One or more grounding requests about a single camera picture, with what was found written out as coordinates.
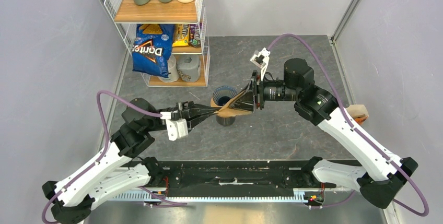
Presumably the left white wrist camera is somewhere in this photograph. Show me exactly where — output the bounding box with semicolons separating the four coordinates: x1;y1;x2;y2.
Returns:
160;112;189;141

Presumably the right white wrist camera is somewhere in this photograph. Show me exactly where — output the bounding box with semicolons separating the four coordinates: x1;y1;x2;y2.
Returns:
250;48;271;81

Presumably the white slotted cable duct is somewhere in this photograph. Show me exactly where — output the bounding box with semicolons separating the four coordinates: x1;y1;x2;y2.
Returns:
110;189;320;204

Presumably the yellow M&M candy bag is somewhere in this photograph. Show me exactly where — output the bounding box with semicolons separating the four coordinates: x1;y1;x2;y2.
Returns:
172;24;190;48

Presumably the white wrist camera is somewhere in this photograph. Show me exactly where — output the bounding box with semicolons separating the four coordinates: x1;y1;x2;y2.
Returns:
250;48;271;81
160;112;189;141

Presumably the blue Doritos chip bag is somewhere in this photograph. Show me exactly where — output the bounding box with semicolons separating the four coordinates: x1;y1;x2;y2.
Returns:
131;23;175;78

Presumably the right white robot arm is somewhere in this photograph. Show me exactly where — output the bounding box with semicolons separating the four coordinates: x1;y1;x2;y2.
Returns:
227;58;418;209

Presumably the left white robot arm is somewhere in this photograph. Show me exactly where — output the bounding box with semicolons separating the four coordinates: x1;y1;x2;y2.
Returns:
42;98;219;223

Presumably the dark brown candy bag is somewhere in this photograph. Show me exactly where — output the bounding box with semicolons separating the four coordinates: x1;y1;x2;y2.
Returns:
189;24;201;48

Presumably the white toilet paper roll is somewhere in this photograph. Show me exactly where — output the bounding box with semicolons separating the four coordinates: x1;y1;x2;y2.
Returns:
159;55;180;83

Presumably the purple cable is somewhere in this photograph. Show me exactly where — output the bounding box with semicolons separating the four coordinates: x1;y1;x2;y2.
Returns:
267;33;430;217
41;90;188;224

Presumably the grey toilet paper roll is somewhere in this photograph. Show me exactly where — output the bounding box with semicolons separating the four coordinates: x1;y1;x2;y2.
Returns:
177;55;201;82

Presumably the glass coffee carafe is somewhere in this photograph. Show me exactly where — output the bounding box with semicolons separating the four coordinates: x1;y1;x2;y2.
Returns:
216;116;236;127

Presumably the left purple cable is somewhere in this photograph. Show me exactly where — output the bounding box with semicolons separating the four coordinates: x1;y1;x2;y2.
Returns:
41;90;188;224

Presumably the brown paper coffee filter pack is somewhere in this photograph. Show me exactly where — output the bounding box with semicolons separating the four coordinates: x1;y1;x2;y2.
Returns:
346;104;369;125

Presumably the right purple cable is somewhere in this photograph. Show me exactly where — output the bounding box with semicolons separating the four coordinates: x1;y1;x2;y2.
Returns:
267;33;430;217

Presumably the white wire shelf rack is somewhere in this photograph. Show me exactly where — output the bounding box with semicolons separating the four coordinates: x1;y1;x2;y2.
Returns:
104;0;211;87

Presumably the brown paper coffee filter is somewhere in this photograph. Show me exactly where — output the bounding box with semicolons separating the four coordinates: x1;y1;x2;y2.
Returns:
215;92;253;117

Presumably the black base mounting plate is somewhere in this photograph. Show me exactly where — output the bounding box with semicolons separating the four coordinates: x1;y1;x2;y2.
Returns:
114;159;372;199

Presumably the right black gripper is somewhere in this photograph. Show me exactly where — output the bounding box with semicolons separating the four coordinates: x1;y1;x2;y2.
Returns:
229;69;300;112

